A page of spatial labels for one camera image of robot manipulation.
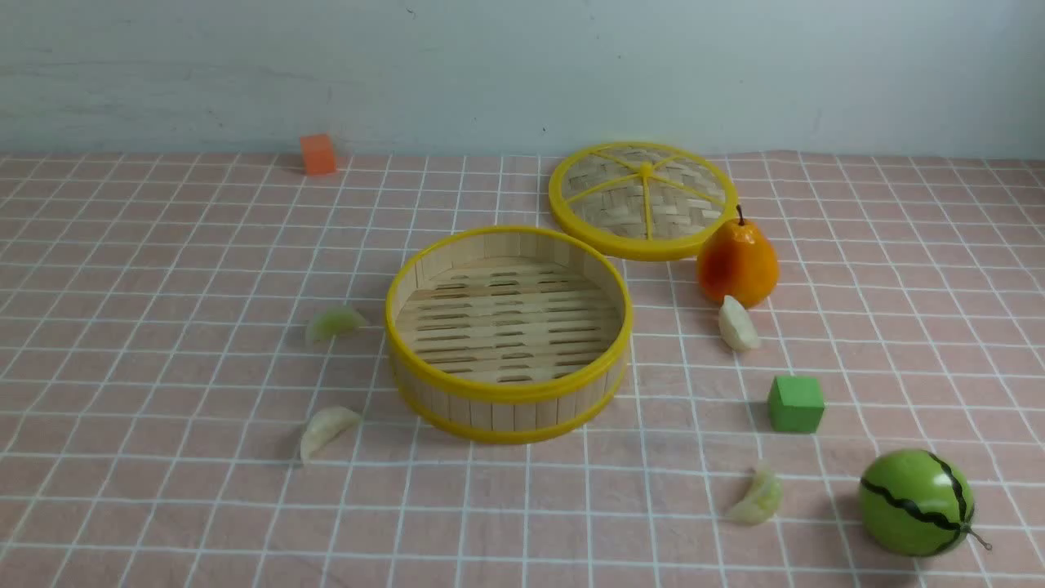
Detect greenish dumpling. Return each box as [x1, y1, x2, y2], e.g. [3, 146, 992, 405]
[304, 305, 368, 344]

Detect white dumpling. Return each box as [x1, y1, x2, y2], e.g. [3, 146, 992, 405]
[718, 295, 761, 353]
[299, 406, 362, 464]

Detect pale green dumpling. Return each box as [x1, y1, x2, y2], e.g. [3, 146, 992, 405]
[725, 465, 783, 526]

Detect bamboo steamer tray yellow rim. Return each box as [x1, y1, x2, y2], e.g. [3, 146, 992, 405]
[385, 226, 634, 444]

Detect woven bamboo steamer lid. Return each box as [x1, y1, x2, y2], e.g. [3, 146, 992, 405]
[545, 141, 739, 261]

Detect orange toy pear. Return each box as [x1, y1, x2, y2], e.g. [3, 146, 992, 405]
[696, 205, 780, 310]

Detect orange foam cube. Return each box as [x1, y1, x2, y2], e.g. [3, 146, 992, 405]
[300, 133, 336, 177]

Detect green foam cube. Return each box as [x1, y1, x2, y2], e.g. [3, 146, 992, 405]
[767, 375, 825, 434]

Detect pink grid tablecloth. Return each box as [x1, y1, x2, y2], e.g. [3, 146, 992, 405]
[1, 152, 1044, 587]

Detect green toy watermelon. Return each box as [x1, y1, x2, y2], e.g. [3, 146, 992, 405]
[857, 449, 994, 558]

